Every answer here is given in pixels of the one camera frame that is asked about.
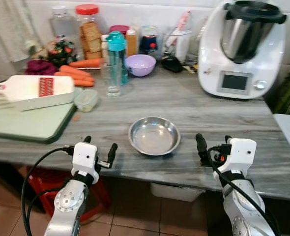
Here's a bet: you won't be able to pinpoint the small clear lidded container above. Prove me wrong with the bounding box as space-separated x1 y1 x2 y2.
74 88 99 113

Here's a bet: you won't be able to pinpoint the stainless steel bowl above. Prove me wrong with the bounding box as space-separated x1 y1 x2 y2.
128 116 181 157

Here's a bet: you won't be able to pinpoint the white plastic tub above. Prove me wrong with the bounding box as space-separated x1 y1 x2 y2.
150 182 205 203

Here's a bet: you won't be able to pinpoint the orange carrot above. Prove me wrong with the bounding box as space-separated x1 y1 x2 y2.
54 72 95 88
58 65 94 82
68 58 104 69

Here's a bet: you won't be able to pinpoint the clear drinking glass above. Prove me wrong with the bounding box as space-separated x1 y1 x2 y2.
106 63 122 98

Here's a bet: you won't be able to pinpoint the green cutting board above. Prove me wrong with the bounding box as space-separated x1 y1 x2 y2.
0 101 78 145

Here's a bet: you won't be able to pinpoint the red plastic stool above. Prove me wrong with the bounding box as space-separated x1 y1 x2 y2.
26 166 112 224

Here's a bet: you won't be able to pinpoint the green crate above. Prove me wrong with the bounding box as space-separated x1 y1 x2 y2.
267 63 290 117

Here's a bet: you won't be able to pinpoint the white mandoline slicer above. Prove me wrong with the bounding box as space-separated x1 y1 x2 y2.
0 75 76 112

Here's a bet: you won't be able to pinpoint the purple red cabbage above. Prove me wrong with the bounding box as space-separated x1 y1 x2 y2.
24 59 58 76

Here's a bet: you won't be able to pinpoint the white kitchen food processor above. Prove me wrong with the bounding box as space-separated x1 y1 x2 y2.
198 0 288 100

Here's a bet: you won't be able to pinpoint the small black object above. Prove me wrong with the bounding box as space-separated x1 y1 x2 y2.
160 55 184 74

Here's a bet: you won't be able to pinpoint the dark leafy red vegetables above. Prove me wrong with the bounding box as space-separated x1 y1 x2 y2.
46 39 80 67

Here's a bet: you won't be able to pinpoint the purple plastic bowl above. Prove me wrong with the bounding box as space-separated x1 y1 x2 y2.
125 54 157 78

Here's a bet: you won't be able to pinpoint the teal water bottle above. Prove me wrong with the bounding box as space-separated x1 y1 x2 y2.
106 31 129 87

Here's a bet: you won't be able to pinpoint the red lidded cracker jar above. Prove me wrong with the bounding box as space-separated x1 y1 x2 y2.
75 3 104 61

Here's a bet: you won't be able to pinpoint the white utensil holder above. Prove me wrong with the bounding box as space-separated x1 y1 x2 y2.
163 28 193 63

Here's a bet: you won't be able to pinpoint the orange sauce bottle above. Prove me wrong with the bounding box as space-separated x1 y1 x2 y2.
125 29 139 58

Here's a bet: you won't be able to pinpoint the dark blue jar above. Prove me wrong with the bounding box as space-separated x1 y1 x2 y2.
139 26 161 56

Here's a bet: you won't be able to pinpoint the pink lidded container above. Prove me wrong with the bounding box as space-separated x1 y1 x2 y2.
109 25 130 38

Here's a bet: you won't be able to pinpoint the clear glass jar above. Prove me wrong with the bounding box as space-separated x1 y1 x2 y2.
50 5 80 50

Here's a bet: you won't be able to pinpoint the white hanging towel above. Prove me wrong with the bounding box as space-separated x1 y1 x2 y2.
0 0 40 62

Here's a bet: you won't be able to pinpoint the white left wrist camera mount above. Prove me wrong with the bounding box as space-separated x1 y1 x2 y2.
71 142 99 184

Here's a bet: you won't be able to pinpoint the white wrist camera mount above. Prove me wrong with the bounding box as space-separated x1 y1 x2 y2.
71 142 99 184
219 138 258 176

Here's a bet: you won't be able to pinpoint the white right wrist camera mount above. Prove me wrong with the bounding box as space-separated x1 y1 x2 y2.
219 138 258 176

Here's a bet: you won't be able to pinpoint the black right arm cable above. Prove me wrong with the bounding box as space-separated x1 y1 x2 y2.
207 145 281 236

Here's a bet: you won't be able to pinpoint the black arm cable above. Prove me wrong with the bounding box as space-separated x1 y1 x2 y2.
207 145 281 236
21 146 75 236

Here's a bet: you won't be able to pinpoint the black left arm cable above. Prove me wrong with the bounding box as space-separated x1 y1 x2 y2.
21 146 75 236

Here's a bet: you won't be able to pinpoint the red white handled utensil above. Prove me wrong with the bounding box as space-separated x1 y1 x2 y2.
176 10 193 33

